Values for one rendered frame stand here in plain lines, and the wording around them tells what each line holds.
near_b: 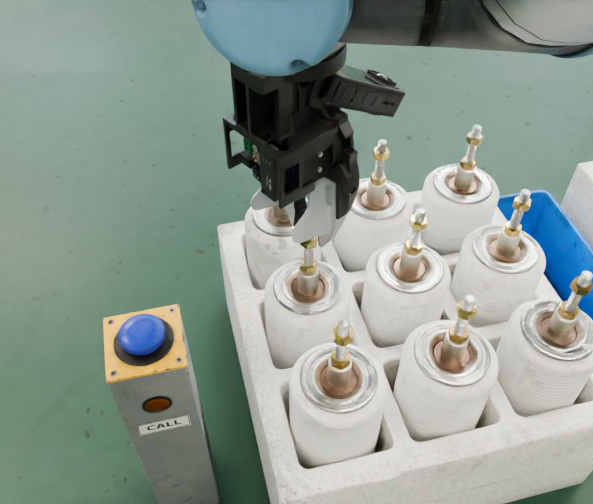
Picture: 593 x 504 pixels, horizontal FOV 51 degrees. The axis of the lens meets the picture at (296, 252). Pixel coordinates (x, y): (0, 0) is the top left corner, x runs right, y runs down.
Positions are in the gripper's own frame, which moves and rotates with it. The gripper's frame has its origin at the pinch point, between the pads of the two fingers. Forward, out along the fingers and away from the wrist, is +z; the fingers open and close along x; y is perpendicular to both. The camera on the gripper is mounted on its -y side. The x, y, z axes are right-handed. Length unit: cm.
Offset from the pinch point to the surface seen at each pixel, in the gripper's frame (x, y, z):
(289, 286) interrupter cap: -1.3, 2.2, 9.4
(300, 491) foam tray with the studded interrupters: 14.0, 14.5, 16.7
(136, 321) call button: -2.6, 19.1, 1.7
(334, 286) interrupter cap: 2.0, -1.4, 9.4
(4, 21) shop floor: -133, -16, 35
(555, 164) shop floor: -5, -71, 35
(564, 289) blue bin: 14, -42, 32
